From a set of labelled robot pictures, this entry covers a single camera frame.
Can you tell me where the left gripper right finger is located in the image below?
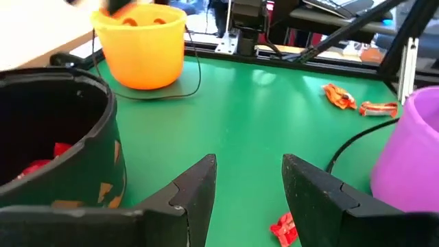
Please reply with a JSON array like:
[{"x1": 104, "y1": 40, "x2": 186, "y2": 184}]
[{"x1": 282, "y1": 154, "x2": 407, "y2": 247}]

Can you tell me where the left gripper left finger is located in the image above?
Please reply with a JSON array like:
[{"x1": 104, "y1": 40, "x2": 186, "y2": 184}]
[{"x1": 135, "y1": 154, "x2": 217, "y2": 247}]

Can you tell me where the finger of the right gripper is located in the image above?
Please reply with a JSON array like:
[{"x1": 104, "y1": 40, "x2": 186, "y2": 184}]
[{"x1": 106, "y1": 0, "x2": 134, "y2": 14}]

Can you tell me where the orange candy wrapper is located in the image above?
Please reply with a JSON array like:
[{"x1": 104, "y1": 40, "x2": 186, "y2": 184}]
[
  {"x1": 359, "y1": 100, "x2": 399, "y2": 118},
  {"x1": 99, "y1": 2, "x2": 140, "y2": 20},
  {"x1": 321, "y1": 83, "x2": 358, "y2": 110}
]

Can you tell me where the red candy bar wrapper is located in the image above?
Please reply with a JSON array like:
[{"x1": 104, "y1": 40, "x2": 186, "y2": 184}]
[
  {"x1": 15, "y1": 158, "x2": 52, "y2": 179},
  {"x1": 53, "y1": 142, "x2": 73, "y2": 157},
  {"x1": 269, "y1": 211, "x2": 300, "y2": 247}
]

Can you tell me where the purple pumpkin bucket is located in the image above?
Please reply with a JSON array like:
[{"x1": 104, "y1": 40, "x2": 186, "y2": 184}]
[{"x1": 325, "y1": 85, "x2": 439, "y2": 213}]

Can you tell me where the orange pumpkin bucket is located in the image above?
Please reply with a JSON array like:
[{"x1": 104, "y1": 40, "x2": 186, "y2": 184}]
[{"x1": 89, "y1": 3, "x2": 203, "y2": 102}]

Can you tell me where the light wooden desk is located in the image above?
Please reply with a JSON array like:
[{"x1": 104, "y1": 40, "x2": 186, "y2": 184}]
[{"x1": 0, "y1": 0, "x2": 104, "y2": 71}]

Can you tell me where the black tripod stand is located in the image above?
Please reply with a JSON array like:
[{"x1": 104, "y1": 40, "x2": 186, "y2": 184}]
[{"x1": 209, "y1": 0, "x2": 230, "y2": 38}]

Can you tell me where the green table mat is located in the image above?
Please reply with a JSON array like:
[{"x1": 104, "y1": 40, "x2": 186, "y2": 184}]
[{"x1": 87, "y1": 54, "x2": 409, "y2": 247}]

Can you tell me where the black halloween bucket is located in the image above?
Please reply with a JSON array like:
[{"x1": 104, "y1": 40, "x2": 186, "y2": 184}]
[{"x1": 0, "y1": 67, "x2": 127, "y2": 210}]

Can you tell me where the orange box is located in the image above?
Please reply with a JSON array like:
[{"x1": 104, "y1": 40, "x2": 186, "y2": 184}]
[{"x1": 359, "y1": 47, "x2": 383, "y2": 64}]

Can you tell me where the dark grey laptop stand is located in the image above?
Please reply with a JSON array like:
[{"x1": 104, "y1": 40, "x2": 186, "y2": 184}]
[{"x1": 289, "y1": 6, "x2": 399, "y2": 37}]

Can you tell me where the grey laptop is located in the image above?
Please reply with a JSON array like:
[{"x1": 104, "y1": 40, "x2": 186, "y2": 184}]
[{"x1": 301, "y1": 0, "x2": 375, "y2": 20}]

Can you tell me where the black aluminium table frame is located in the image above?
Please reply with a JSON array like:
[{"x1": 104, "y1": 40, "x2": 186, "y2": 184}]
[{"x1": 49, "y1": 0, "x2": 439, "y2": 104}]

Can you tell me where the silver aluminium extrusion bracket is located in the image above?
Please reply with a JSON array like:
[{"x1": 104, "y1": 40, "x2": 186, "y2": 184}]
[{"x1": 397, "y1": 36, "x2": 420, "y2": 106}]

